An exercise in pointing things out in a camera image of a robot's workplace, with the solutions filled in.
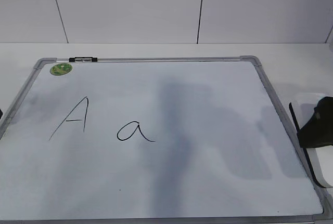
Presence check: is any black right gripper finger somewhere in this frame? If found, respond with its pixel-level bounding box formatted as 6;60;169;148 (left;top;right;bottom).
298;97;332;148

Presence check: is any white whiteboard eraser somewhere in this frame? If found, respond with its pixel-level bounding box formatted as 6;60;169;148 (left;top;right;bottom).
289;93;332;188

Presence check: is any black and clear marker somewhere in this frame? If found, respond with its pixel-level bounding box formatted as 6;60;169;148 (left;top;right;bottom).
69;57;98;62

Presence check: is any green round magnet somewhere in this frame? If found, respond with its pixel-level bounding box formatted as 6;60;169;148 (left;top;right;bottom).
50;63;72;76

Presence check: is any whiteboard with grey frame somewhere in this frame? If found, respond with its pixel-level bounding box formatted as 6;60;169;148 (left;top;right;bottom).
1;56;332;223

